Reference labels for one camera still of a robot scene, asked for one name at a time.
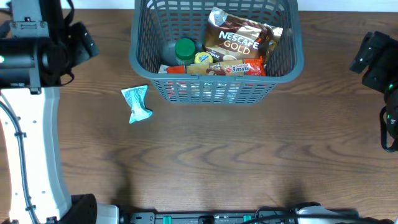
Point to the grey plastic mesh basket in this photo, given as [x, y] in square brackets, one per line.
[158, 25]

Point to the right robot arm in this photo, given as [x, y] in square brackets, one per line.
[385, 82]

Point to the mint green pouch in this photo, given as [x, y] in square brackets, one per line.
[135, 98]

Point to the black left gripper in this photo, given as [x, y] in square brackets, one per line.
[82, 42]

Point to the green lidded jar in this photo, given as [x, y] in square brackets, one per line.
[185, 51]

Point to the brown Nescafe Gold bag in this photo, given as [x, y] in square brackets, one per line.
[229, 37]

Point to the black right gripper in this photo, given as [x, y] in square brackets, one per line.
[364, 52]

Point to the tissue pack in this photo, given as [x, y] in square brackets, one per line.
[163, 69]

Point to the yellow Mentos bottle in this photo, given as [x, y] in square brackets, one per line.
[203, 57]

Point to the red spaghetti packet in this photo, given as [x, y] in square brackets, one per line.
[251, 67]

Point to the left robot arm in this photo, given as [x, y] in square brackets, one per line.
[39, 45]

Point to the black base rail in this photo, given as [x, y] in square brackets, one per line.
[304, 213]

